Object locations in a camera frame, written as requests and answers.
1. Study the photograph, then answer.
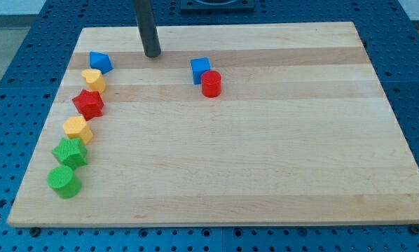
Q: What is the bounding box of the blue cube block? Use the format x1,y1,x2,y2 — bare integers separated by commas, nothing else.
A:
190,57,211,85

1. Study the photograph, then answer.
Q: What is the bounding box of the blue triangle block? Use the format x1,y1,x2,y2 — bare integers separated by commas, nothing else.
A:
89,51,113,74

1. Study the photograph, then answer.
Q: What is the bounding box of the red cylinder block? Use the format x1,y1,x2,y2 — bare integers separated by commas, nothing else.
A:
201,70,222,98

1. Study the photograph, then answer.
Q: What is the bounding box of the wooden board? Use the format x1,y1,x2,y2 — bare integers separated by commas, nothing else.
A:
8,22,419,228

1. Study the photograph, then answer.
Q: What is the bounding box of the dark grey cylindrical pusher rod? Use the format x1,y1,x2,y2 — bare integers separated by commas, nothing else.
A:
132,0,161,58

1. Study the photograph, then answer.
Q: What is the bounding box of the red star block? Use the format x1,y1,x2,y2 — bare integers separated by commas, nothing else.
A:
72,90,104,121

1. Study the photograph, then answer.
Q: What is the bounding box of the yellow heart block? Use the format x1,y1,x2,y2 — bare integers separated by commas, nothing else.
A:
81,69,106,94

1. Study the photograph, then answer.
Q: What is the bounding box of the yellow hexagon block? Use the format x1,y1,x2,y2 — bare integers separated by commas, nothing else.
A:
62,115,93,145

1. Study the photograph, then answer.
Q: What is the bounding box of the green star block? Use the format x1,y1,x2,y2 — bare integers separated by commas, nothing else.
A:
51,138,88,170

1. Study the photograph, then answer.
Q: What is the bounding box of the green cylinder block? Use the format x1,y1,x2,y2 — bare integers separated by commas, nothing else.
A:
47,165,82,199

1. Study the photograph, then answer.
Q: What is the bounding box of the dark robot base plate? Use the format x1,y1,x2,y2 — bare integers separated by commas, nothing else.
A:
179,0,255,13

